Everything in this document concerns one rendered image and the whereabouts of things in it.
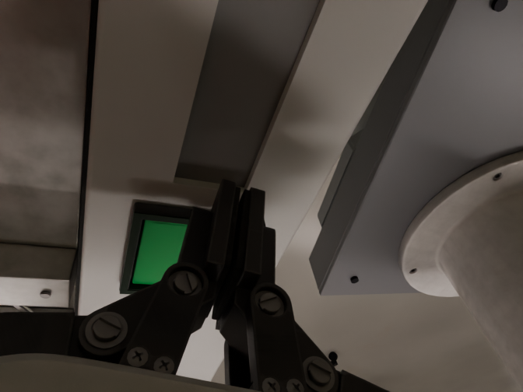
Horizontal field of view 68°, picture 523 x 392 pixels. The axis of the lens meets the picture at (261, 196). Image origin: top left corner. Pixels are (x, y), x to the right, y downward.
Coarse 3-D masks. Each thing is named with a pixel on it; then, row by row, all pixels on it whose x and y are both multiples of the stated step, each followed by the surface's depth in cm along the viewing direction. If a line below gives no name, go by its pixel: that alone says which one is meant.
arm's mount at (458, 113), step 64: (448, 0) 23; (512, 0) 23; (448, 64) 25; (512, 64) 26; (384, 128) 29; (448, 128) 28; (512, 128) 30; (384, 192) 32; (320, 256) 40; (384, 256) 37
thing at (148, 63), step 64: (128, 0) 10; (192, 0) 11; (256, 0) 11; (320, 0) 12; (384, 0) 12; (128, 64) 12; (192, 64) 12; (256, 64) 13; (320, 64) 13; (384, 64) 13; (128, 128) 13; (192, 128) 14; (256, 128) 14; (320, 128) 14; (128, 192) 15; (192, 192) 16
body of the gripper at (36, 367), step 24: (0, 360) 7; (24, 360) 7; (48, 360) 7; (72, 360) 7; (96, 360) 8; (0, 384) 7; (24, 384) 7; (48, 384) 7; (72, 384) 7; (96, 384) 7; (120, 384) 7; (144, 384) 7; (168, 384) 7; (192, 384) 8; (216, 384) 8
